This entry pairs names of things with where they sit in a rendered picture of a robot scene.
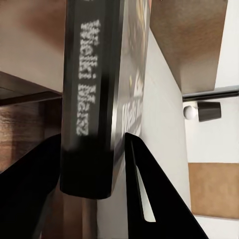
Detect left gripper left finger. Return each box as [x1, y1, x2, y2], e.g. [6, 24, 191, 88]
[0, 133, 61, 239]

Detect hardback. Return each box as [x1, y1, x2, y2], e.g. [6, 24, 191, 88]
[60, 0, 152, 200]

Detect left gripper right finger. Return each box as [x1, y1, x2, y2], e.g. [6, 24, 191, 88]
[125, 132, 209, 239]

